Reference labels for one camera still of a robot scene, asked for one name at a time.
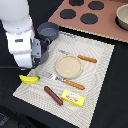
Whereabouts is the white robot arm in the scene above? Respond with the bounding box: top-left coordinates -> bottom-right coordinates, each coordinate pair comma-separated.
0,0 -> 42,69

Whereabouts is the beige bowl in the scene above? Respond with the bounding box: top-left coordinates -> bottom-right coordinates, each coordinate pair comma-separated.
116,4 -> 128,30

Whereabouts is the brown toy sausage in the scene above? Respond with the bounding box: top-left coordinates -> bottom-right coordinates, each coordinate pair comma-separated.
44,86 -> 63,106

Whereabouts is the black stove burner disc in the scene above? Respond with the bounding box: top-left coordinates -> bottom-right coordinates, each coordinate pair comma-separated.
80,13 -> 98,24
88,1 -> 104,10
60,9 -> 76,19
69,0 -> 84,6

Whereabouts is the tan wooden plate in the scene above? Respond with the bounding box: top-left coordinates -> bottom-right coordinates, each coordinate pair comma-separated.
55,55 -> 83,79

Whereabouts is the toy knife orange handle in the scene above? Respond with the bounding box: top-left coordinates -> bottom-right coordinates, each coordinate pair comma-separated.
57,49 -> 98,64

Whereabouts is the toy fork orange handle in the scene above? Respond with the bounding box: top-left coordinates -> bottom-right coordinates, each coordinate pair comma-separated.
43,72 -> 85,90

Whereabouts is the beige woven placemat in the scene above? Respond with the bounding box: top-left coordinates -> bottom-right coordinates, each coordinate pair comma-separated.
13,33 -> 114,128

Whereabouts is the yellow toy banana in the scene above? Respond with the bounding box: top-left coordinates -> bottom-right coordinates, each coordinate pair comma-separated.
19,75 -> 40,84

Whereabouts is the yellow toy butter box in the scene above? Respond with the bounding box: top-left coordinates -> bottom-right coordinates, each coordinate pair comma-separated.
61,89 -> 85,107

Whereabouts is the pink toy stove board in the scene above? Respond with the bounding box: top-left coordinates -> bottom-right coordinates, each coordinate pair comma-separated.
49,0 -> 128,42

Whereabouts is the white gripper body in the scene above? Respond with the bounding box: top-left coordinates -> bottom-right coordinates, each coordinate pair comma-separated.
6,30 -> 50,68

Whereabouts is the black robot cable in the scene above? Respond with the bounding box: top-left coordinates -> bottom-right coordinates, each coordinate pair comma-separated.
0,65 -> 24,71

